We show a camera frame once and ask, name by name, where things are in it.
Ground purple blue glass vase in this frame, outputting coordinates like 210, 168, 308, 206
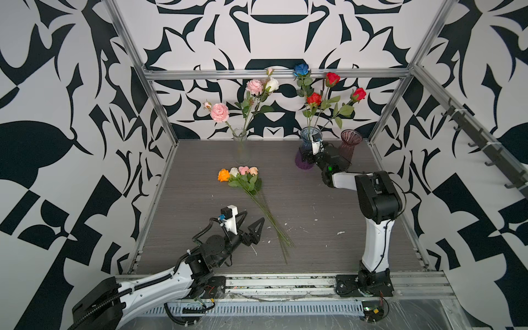
295, 126, 322, 170

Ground smoky pink glass vase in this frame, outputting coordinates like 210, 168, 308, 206
338, 129, 362, 162

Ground cream artificial rose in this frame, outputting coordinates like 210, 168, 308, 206
230, 167, 240, 177

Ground small pink artificial rose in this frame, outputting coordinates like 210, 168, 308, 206
238, 166, 250, 175

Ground peach artificial rose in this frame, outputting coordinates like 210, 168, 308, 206
249, 166, 259, 176

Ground clear ribbed glass vase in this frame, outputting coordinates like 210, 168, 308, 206
232, 128, 251, 165

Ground blue artificial rose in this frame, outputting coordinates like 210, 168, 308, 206
294, 63, 314, 127

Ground white artificial rose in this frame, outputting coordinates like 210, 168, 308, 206
243, 78, 281, 131

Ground pink carnation stem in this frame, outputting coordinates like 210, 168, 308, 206
241, 67, 275, 133
203, 101, 239, 136

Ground small red artificial rose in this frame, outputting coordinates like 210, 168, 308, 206
321, 88, 367, 129

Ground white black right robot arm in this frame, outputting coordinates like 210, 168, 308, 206
300, 142, 404, 298

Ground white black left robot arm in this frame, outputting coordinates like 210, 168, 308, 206
70, 206, 265, 329

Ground orange artificial rose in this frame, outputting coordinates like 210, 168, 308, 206
217, 169, 230, 182

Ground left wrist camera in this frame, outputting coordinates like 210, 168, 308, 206
219, 205, 239, 235

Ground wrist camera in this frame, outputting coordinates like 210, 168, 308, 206
311, 131, 323, 155
219, 205, 239, 235

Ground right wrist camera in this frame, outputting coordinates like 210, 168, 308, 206
311, 131, 323, 155

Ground white slotted cable duct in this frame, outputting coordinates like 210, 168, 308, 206
139, 300, 366, 318

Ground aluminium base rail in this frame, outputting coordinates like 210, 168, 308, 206
206, 272, 455, 299

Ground aluminium frame crossbar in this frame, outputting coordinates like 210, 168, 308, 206
142, 67, 413, 81

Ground grey wall hook rail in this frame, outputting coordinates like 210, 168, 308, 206
442, 98, 527, 199

